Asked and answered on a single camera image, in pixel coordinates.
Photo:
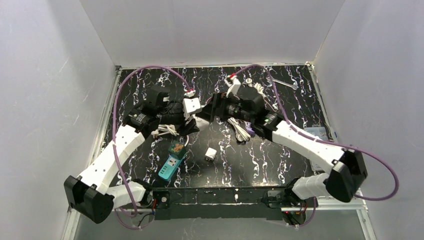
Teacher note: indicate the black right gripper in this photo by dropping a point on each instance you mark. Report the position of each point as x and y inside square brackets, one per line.
[216, 108]

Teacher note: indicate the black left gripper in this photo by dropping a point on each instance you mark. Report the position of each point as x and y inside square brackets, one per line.
[177, 118]

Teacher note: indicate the green dragon socket cube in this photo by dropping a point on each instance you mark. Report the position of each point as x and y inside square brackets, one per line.
[177, 150]

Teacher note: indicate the teal power strip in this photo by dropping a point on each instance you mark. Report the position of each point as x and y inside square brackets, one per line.
[170, 167]

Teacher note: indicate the white power strip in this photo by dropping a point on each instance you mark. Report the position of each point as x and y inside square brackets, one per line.
[201, 123]

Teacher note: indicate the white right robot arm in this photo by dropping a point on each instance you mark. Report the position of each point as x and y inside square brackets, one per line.
[344, 169]

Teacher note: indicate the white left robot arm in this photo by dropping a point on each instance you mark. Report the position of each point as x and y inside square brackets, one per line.
[102, 187]

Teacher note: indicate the small white cube charger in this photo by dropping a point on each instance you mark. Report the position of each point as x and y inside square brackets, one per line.
[210, 154]

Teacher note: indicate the purple power strip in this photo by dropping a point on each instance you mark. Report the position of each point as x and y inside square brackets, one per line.
[249, 129]

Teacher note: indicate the silver wrench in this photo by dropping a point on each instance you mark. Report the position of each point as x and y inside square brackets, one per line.
[292, 86]

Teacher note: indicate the clear plastic parts box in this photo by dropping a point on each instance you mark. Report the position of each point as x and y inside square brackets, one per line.
[319, 131]

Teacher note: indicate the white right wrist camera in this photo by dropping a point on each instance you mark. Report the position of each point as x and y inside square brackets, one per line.
[233, 84]

